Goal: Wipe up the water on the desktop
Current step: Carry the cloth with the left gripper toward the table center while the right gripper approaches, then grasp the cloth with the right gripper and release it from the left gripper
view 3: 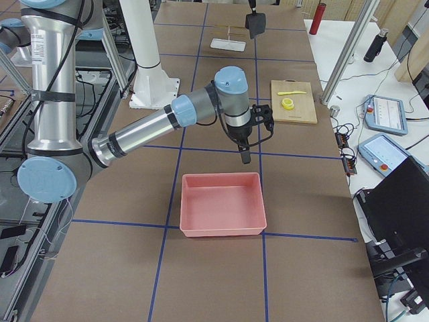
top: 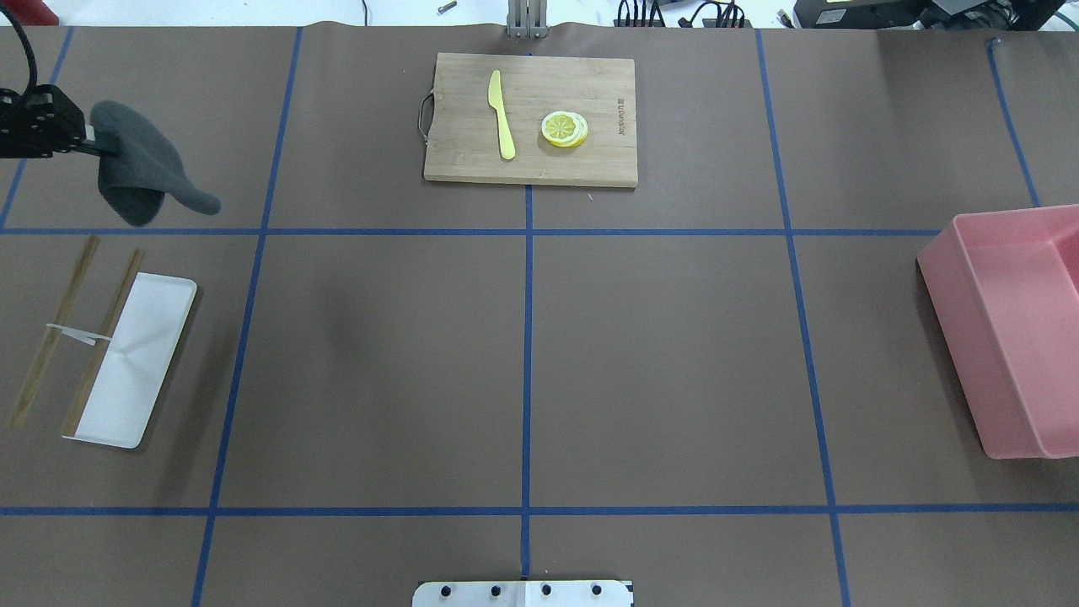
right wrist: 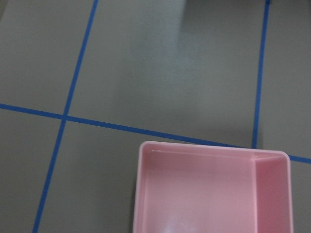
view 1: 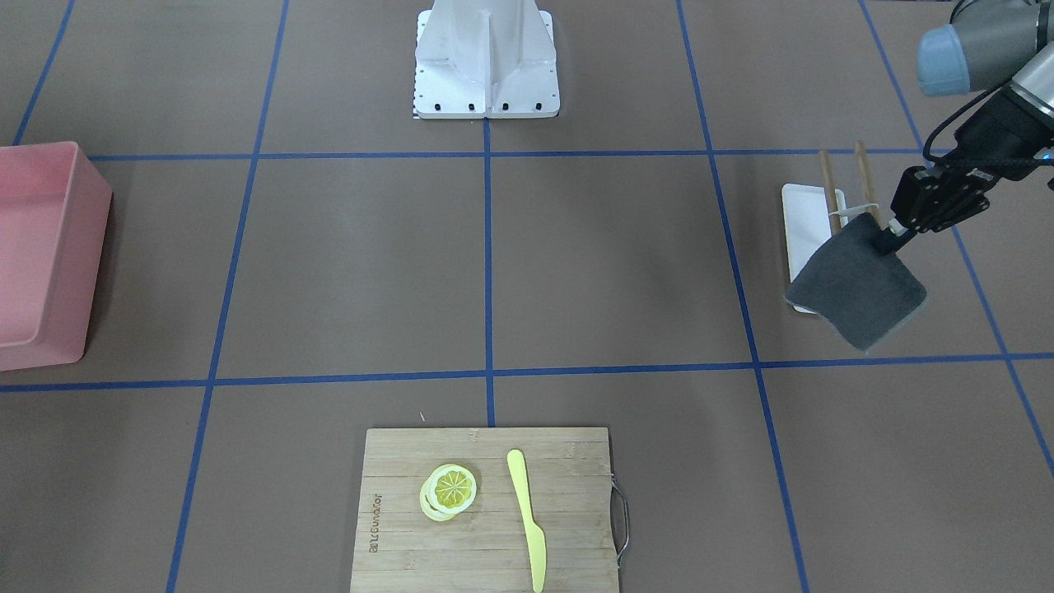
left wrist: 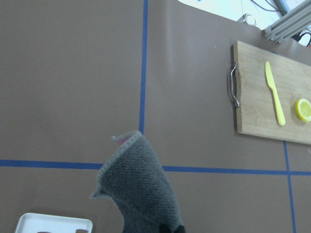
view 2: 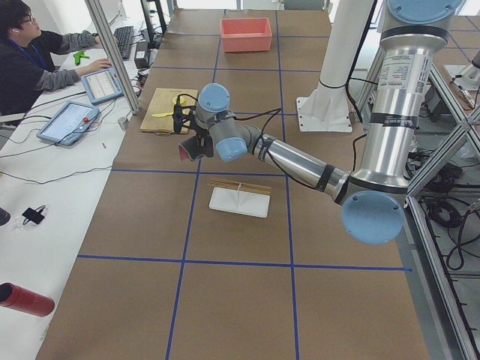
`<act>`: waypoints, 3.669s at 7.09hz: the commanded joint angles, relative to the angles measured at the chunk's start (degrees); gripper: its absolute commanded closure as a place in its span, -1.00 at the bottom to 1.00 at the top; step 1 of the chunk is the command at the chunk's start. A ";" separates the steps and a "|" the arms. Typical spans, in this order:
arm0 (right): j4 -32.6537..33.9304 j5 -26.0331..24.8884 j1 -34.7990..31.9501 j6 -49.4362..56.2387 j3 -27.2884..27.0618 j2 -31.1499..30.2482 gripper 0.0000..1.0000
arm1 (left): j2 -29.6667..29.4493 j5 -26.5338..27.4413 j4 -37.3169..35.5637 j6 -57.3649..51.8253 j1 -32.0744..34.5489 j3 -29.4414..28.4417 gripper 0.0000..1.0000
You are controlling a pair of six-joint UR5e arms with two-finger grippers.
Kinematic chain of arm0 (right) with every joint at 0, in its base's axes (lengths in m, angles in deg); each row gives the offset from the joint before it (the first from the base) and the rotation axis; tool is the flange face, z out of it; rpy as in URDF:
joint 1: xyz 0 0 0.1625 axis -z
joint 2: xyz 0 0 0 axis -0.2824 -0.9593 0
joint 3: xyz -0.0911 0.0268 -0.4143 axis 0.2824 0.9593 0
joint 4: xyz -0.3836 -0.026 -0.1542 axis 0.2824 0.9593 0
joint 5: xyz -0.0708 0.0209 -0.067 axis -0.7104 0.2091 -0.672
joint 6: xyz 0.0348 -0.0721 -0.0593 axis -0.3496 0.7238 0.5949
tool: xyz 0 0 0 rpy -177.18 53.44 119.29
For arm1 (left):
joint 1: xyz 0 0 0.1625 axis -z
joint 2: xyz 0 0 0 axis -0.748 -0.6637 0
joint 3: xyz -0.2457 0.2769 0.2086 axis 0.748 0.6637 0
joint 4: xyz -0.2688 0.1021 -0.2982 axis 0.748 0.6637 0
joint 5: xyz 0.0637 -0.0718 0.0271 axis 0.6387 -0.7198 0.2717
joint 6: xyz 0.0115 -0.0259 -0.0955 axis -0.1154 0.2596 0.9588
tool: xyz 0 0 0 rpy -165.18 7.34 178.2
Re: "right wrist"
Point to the pink plastic bin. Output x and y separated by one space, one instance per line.
185 188

